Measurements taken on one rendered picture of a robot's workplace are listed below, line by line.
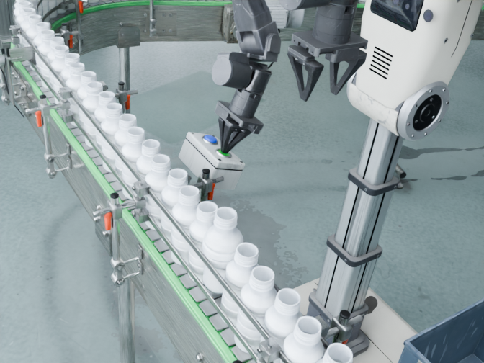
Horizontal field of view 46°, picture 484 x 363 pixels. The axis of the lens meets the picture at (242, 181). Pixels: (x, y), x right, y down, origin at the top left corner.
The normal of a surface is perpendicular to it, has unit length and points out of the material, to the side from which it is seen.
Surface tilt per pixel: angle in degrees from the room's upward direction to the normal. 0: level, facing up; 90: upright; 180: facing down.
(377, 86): 90
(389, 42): 90
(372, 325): 0
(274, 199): 0
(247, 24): 99
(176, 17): 90
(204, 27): 90
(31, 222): 0
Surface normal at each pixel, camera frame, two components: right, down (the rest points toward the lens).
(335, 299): -0.84, 0.24
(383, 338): 0.10, -0.82
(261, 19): 0.66, 0.18
